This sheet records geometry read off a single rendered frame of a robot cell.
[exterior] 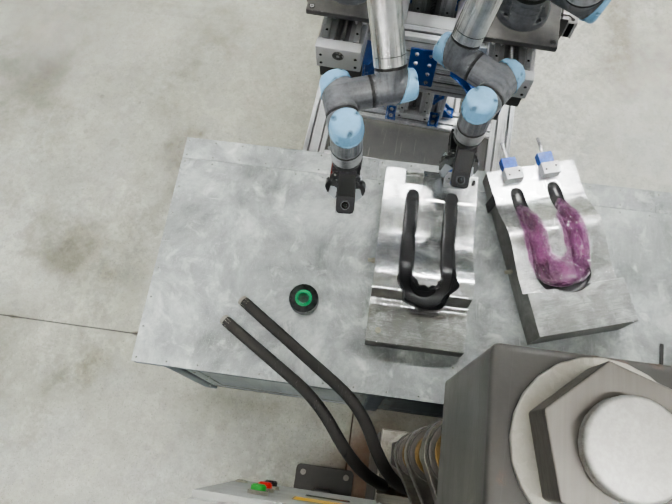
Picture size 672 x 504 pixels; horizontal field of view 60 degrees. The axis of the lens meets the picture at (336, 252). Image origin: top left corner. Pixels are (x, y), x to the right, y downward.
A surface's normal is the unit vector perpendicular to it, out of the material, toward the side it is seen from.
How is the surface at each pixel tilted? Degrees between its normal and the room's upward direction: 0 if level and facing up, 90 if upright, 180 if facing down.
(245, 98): 0
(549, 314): 0
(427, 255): 28
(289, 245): 0
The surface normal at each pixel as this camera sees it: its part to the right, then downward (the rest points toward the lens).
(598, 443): -0.02, -0.33
